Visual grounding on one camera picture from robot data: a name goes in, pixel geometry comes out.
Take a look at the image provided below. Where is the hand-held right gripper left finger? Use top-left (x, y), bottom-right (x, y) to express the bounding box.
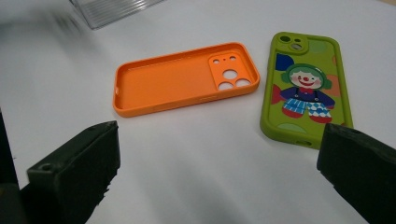
top-left (20, 120), bottom-right (121, 224)

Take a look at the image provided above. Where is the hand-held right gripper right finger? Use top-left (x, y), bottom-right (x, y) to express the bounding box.
top-left (317, 122), bottom-right (396, 224)

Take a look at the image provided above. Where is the green clown print phone case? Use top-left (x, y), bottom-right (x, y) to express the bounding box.
top-left (260, 31), bottom-right (354, 150)

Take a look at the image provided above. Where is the orange phone case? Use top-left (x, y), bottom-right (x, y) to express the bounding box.
top-left (112, 41), bottom-right (261, 119)

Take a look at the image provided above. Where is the clear plastic tray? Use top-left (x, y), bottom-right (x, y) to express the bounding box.
top-left (69, 0), bottom-right (166, 31)

